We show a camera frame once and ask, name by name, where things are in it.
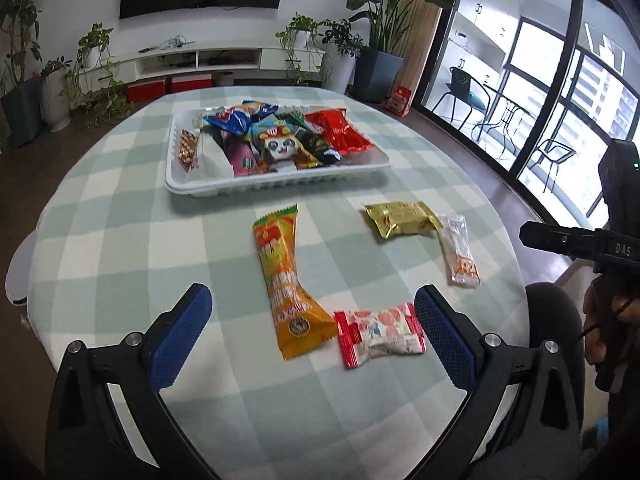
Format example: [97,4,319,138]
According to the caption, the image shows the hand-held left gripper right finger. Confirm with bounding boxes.
[414,284,586,480]

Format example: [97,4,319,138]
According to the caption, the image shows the white balcony cabinets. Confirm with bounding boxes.
[447,0,523,91]

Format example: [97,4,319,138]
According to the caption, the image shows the trailing plant on cabinet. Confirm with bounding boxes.
[275,12,326,86]

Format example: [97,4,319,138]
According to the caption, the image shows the green snack packet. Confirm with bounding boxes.
[287,109,313,133]

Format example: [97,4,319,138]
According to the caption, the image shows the red snack packet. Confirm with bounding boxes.
[305,108,375,156]

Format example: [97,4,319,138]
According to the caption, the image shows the bushy plant in white pot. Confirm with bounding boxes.
[317,17,363,96]

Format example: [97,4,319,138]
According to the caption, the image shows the red storage box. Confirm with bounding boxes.
[166,72,213,94]
[125,79,167,104]

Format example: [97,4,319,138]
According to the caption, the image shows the white stool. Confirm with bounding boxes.
[4,230,38,306]

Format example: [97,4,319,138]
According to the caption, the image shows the white snack packet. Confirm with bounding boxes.
[197,127,233,176]

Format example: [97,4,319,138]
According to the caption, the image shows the red gift bag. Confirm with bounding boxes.
[385,85,413,118]

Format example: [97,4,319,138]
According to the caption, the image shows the small brown snack packet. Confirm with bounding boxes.
[176,129,201,172]

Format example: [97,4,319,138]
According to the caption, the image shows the white television cabinet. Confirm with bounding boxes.
[75,42,328,93]

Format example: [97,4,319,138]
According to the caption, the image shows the panda print snack packet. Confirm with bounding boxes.
[250,119,321,173]

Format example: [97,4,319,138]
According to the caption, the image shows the clear plastic snack packet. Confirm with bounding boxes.
[437,214,481,288]

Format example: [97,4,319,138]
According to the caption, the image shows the hanging plant in white pot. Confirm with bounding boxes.
[75,22,118,86]

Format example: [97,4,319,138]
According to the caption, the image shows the wooden wall panel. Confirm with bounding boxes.
[395,0,456,106]

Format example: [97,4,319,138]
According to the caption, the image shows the glass sliding balcony door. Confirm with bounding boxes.
[415,0,640,241]

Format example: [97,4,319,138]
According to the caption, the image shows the red and white candy packet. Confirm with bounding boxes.
[333,302,427,371]

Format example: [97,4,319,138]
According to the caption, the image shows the white plastic tray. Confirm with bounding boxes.
[165,101,392,198]

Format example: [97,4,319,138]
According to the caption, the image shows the green checkered tablecloth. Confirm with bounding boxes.
[30,85,531,480]

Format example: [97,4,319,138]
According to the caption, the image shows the person's right hand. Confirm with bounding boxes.
[582,280,623,368]

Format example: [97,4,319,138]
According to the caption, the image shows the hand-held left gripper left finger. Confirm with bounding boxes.
[45,282,221,480]

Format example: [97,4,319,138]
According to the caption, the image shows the glass balcony table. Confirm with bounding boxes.
[470,82,533,156]

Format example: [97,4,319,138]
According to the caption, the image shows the plant in ribbed white pot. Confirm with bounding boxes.
[39,57,75,133]

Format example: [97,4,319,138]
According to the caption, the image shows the long orange snack packet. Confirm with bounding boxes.
[252,203,340,361]

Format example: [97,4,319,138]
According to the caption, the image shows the tall plant in dark pot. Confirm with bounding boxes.
[0,0,51,148]

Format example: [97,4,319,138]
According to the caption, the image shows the trailing floor plant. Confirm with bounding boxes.
[65,62,133,128]

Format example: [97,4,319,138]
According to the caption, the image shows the large leafy plant dark pot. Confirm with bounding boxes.
[332,0,453,104]

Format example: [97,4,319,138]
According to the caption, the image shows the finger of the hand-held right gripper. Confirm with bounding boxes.
[519,220,601,263]

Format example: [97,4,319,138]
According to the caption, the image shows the pink snack packet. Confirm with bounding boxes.
[220,132,266,178]

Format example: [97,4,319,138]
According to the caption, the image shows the blue snack packet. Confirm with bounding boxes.
[202,101,278,136]

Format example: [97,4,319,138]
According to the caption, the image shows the gold snack packet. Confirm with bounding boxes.
[363,201,445,245]

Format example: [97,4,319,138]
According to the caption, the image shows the long black snack packet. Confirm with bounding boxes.
[295,127,346,166]

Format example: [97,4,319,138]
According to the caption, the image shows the black wire balcony chair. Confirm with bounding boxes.
[527,139,578,196]

